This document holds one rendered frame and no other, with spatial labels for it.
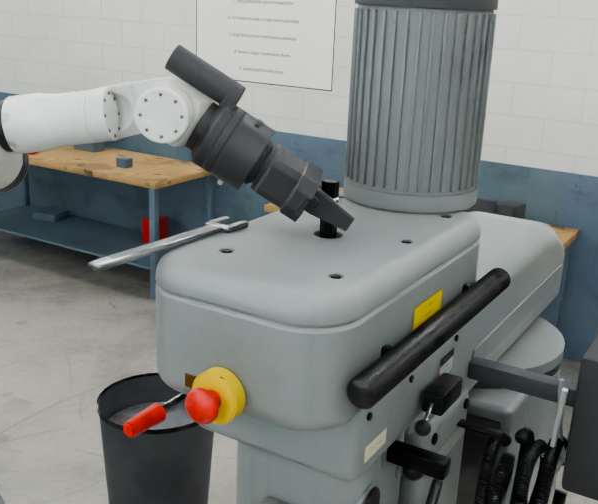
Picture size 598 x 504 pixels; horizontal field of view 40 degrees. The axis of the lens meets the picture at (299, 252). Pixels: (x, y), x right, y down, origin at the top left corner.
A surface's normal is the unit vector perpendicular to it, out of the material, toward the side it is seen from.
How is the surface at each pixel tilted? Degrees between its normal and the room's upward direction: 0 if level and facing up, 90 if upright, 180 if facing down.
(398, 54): 90
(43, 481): 0
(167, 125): 92
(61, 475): 0
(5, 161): 104
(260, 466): 90
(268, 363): 90
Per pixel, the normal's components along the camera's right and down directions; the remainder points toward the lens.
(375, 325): 0.85, 0.19
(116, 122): 0.99, -0.09
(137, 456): -0.21, 0.35
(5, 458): 0.04, -0.95
